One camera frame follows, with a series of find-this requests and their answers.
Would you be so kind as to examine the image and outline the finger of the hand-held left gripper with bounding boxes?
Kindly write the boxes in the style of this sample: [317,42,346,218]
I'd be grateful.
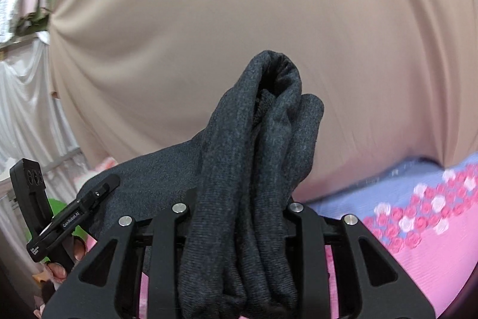
[76,174,121,209]

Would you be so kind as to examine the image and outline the pink floral bedsheet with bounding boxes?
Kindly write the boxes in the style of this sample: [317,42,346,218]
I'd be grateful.
[138,155,478,319]

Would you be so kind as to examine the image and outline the white sheer curtain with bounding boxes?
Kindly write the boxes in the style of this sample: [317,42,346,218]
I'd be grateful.
[0,37,89,217]

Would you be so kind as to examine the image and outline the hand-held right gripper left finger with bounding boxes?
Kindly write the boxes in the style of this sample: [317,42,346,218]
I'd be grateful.
[41,188,198,319]

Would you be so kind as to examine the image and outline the green plush pillow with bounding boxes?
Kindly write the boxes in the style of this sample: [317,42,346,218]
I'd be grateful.
[39,197,68,263]

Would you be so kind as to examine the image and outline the beige curtain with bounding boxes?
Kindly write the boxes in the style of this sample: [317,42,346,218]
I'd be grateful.
[48,0,478,205]

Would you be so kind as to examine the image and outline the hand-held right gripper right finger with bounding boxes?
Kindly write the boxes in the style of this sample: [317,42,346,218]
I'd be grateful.
[286,201,437,319]

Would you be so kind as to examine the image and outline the person's left hand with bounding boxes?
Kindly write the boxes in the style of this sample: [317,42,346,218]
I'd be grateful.
[33,235,90,318]

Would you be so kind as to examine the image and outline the dark grey pants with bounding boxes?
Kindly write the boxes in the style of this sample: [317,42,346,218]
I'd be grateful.
[76,50,325,319]

